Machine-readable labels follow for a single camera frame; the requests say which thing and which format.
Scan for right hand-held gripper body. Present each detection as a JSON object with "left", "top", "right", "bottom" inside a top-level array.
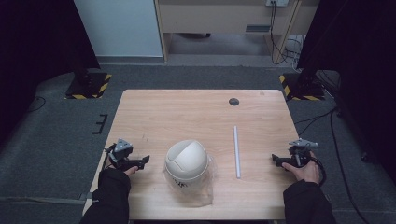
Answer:
[{"left": 288, "top": 138, "right": 320, "bottom": 168}]

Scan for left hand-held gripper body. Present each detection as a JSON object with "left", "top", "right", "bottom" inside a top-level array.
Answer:
[{"left": 106, "top": 138, "right": 134, "bottom": 169}]

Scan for person's left hand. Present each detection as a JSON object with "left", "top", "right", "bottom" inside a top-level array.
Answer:
[{"left": 122, "top": 165, "right": 139, "bottom": 178}]

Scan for person's right hand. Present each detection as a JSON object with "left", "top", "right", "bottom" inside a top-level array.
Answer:
[{"left": 281, "top": 150, "right": 320, "bottom": 185}]

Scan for white straw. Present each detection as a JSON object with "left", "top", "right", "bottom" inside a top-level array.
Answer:
[{"left": 233, "top": 125, "right": 242, "bottom": 179}]

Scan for black stand base striped tape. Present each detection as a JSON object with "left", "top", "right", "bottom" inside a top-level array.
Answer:
[
  {"left": 278, "top": 72, "right": 326, "bottom": 102},
  {"left": 64, "top": 72, "right": 113, "bottom": 100}
]

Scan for black metal stand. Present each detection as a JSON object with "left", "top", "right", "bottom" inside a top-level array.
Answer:
[
  {"left": 73, "top": 54, "right": 94, "bottom": 88},
  {"left": 297, "top": 18, "right": 331, "bottom": 90}
]

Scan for black curtain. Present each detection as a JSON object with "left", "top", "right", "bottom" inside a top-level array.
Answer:
[
  {"left": 0, "top": 0, "right": 101, "bottom": 141},
  {"left": 297, "top": 0, "right": 396, "bottom": 175}
]

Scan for white panel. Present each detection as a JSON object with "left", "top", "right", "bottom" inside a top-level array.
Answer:
[{"left": 73, "top": 0, "right": 164, "bottom": 58}]

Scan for light wooden desk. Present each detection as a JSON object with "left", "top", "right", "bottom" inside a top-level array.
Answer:
[{"left": 154, "top": 0, "right": 321, "bottom": 63}]

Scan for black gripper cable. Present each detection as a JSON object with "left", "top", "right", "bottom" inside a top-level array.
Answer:
[
  {"left": 309, "top": 155, "right": 328, "bottom": 188},
  {"left": 102, "top": 146, "right": 117, "bottom": 171}
]

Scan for black floor cable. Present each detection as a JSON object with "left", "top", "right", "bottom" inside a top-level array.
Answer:
[
  {"left": 26, "top": 95, "right": 47, "bottom": 114},
  {"left": 293, "top": 69, "right": 372, "bottom": 224}
]

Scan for black hanging cables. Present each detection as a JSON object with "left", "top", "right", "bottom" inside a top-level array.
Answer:
[{"left": 269, "top": 1, "right": 304, "bottom": 66}]

